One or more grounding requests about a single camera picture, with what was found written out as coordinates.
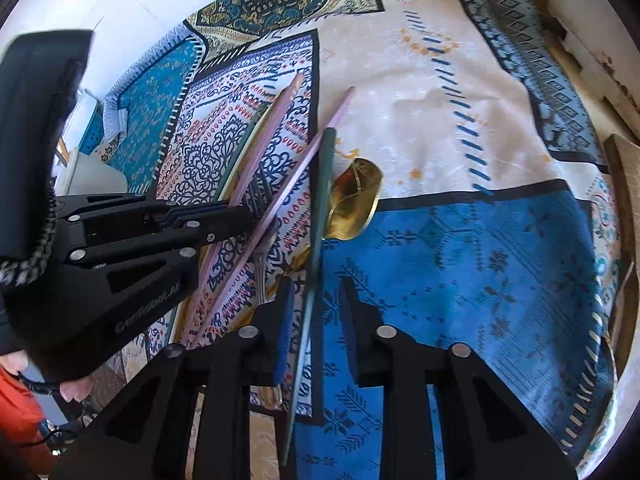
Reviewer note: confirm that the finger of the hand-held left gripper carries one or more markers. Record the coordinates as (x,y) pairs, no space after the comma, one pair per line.
(220,227)
(125,206)

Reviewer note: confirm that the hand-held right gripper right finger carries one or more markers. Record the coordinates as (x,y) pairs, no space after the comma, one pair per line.
(357,340)

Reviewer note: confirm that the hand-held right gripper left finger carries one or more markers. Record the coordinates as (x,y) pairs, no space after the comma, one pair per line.
(284,340)

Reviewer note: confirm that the silver fork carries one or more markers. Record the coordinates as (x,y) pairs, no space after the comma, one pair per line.
(262,270)

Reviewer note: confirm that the teal chopstick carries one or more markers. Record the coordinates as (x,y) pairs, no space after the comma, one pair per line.
(320,200)

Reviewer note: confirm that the long utensils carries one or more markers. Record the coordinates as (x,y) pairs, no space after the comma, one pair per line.
(275,120)

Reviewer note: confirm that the gold spoon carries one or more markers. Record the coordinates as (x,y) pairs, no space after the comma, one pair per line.
(355,200)

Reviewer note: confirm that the person's left hand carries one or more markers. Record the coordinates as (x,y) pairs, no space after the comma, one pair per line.
(75,390)

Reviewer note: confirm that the patterned blue tablecloth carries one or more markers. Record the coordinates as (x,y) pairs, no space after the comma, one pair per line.
(450,110)

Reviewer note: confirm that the beige cardboard box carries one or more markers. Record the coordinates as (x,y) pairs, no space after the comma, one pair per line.
(590,45)

